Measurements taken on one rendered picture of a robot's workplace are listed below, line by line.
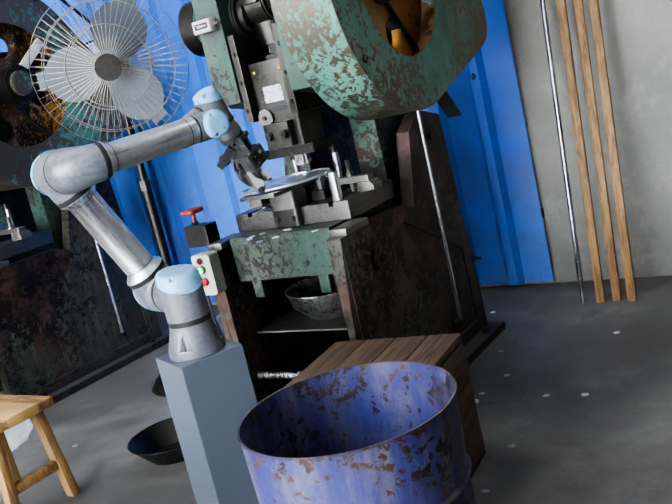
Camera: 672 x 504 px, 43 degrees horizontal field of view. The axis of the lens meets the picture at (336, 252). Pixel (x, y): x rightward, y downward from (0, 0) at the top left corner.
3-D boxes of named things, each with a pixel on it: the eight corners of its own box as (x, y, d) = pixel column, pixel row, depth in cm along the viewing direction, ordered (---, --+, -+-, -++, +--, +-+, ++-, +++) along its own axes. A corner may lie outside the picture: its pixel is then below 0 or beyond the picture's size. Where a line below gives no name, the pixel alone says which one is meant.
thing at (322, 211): (352, 218, 261) (347, 200, 260) (238, 232, 286) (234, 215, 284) (396, 196, 286) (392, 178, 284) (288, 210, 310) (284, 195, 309)
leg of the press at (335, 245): (399, 438, 254) (332, 142, 237) (367, 437, 261) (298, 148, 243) (505, 328, 329) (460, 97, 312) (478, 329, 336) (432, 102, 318)
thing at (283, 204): (283, 235, 257) (273, 191, 255) (247, 239, 265) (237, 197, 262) (326, 214, 278) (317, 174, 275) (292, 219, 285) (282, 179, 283)
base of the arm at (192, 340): (184, 365, 219) (174, 329, 217) (161, 356, 232) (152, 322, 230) (235, 344, 227) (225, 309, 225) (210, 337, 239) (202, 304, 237)
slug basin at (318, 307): (357, 324, 269) (350, 294, 267) (272, 328, 288) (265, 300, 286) (404, 290, 297) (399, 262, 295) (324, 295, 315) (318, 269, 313)
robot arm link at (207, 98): (184, 101, 243) (205, 83, 246) (205, 132, 248) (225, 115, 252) (198, 100, 237) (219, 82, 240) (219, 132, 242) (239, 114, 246)
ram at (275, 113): (297, 146, 266) (275, 51, 261) (260, 153, 275) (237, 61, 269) (326, 136, 280) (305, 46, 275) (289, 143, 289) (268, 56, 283)
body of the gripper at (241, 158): (257, 174, 250) (236, 140, 244) (237, 177, 255) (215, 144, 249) (270, 158, 254) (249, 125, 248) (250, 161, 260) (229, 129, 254)
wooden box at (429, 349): (440, 534, 198) (409, 396, 191) (299, 528, 216) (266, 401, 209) (486, 452, 233) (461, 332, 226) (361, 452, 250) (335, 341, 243)
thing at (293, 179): (225, 200, 268) (224, 198, 268) (274, 179, 292) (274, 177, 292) (300, 185, 253) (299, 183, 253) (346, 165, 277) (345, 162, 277)
